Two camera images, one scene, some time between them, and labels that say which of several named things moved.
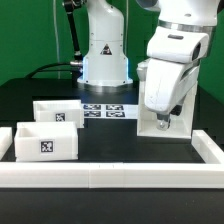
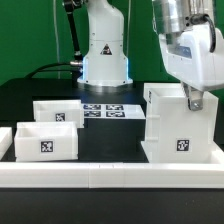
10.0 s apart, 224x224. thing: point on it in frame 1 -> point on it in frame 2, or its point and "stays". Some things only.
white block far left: x=6 y=139 stays
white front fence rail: x=112 y=175 stays
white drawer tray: x=72 y=110 stays
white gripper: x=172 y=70 -> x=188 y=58
